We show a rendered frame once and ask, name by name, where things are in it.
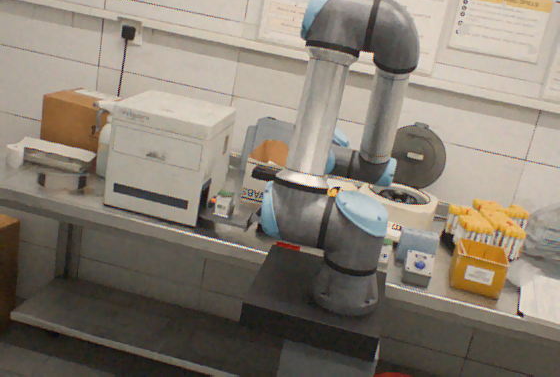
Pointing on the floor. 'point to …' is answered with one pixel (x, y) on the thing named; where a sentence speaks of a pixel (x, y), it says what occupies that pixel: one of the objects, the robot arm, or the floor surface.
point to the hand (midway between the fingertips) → (250, 219)
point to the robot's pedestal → (320, 362)
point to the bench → (185, 323)
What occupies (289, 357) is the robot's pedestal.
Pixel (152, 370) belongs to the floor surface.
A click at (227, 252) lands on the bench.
